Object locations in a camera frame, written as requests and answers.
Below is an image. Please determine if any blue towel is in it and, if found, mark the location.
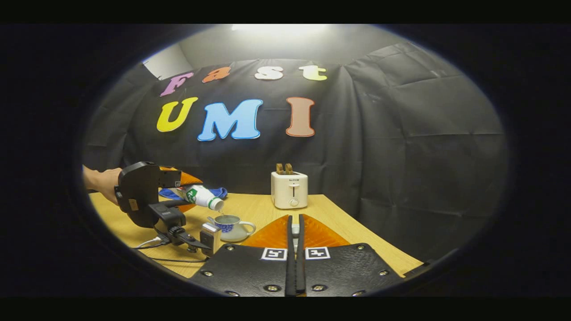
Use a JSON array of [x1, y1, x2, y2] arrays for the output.
[[158, 186, 228, 201]]

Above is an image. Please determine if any white toaster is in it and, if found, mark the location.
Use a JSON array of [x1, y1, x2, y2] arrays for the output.
[[271, 171, 309, 210]]

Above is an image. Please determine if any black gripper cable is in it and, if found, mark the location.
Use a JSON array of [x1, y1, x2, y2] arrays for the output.
[[149, 256, 209, 263]]

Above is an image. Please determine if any white green-label water bottle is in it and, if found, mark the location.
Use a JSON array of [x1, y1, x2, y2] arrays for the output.
[[175, 185, 224, 211]]

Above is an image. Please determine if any white blue-patterned teacup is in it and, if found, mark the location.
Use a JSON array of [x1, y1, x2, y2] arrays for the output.
[[207, 214, 257, 243]]

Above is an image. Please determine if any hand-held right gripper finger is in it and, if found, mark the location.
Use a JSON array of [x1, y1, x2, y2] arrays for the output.
[[190, 215, 296, 297], [298, 214, 404, 297]]

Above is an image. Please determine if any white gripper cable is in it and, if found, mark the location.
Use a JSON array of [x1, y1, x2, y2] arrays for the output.
[[134, 236, 170, 249]]

